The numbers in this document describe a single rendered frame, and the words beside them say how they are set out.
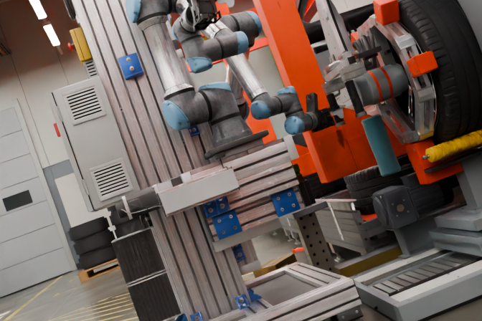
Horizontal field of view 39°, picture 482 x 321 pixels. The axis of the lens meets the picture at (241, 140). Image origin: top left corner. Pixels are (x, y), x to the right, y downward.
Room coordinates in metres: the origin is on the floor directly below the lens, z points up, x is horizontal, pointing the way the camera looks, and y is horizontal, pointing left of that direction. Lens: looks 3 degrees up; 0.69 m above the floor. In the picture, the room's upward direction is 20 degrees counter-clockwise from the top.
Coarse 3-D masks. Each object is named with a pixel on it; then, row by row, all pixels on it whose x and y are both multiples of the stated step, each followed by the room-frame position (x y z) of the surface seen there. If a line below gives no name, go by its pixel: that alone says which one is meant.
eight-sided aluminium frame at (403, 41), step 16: (384, 32) 2.63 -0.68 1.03; (400, 32) 2.59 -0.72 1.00; (400, 48) 2.54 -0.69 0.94; (416, 48) 2.54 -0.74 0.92; (368, 64) 3.03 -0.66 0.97; (416, 80) 2.54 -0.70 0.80; (416, 96) 2.55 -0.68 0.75; (432, 96) 2.55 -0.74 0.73; (384, 112) 3.02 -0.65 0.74; (416, 112) 2.62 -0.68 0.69; (432, 112) 2.61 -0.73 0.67; (400, 128) 2.98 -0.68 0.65; (416, 128) 2.68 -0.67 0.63; (432, 128) 2.67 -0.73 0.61
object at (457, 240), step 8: (432, 232) 3.02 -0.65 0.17; (440, 232) 3.05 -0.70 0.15; (448, 232) 2.97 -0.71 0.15; (456, 232) 2.88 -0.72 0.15; (464, 232) 2.80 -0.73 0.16; (472, 232) 2.72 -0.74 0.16; (480, 232) 2.65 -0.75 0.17; (440, 240) 2.95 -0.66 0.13; (448, 240) 2.86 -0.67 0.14; (456, 240) 2.77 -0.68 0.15; (464, 240) 2.69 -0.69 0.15; (472, 240) 2.61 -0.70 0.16; (480, 240) 2.56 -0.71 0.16; (440, 248) 2.99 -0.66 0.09; (448, 248) 2.89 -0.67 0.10; (456, 248) 2.80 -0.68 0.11; (464, 248) 2.72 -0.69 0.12; (472, 248) 2.64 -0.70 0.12; (480, 248) 2.57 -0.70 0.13; (480, 256) 2.59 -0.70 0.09
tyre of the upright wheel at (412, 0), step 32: (416, 0) 2.61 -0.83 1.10; (448, 0) 2.57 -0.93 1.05; (416, 32) 2.55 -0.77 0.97; (448, 32) 2.51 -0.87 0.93; (448, 64) 2.49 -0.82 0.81; (480, 64) 2.51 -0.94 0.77; (448, 96) 2.52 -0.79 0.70; (480, 96) 2.57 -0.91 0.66; (448, 128) 2.62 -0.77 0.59; (480, 128) 2.72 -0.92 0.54
